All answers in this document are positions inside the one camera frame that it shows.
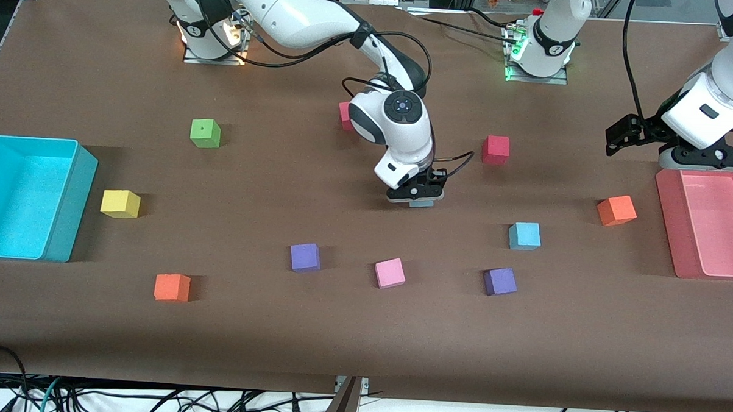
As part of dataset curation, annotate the cyan plastic bin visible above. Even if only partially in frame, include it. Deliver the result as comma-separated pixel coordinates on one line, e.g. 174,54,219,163
0,135,100,264

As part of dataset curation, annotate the brown table cloth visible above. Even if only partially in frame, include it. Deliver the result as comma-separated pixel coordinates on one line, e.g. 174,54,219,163
0,0,733,412

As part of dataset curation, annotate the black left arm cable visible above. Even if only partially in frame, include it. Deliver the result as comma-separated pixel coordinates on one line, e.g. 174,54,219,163
618,0,650,122

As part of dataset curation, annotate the purple foam block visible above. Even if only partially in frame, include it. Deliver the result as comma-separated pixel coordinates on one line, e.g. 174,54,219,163
483,267,519,297
289,243,322,273

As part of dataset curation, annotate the pink plastic bin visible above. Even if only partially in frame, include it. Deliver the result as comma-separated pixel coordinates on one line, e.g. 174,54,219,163
652,168,733,281

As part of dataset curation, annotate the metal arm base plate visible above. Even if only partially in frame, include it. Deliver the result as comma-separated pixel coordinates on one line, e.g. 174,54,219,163
182,41,249,66
504,62,570,85

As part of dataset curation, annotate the green foam block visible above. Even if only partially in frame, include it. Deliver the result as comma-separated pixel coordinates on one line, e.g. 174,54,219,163
189,118,222,150

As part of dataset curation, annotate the metal table bracket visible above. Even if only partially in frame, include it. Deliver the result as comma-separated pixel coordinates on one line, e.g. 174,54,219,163
335,375,370,394

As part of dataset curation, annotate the orange foam block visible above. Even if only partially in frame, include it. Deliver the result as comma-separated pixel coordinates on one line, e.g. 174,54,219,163
596,194,639,228
153,273,191,303

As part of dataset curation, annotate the pink foam block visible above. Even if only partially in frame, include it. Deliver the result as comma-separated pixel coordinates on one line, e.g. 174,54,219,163
374,257,407,290

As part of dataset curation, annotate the black base cable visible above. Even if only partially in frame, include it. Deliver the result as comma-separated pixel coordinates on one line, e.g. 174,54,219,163
403,9,511,42

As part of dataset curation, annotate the teal floor cable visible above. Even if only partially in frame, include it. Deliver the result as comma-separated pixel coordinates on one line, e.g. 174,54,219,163
37,374,65,412

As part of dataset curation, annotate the dark table leg beam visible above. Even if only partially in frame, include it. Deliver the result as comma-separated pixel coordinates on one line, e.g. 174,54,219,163
320,377,361,412

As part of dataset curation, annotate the yellow foam block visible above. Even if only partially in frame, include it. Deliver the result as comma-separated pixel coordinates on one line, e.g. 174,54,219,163
100,189,141,219

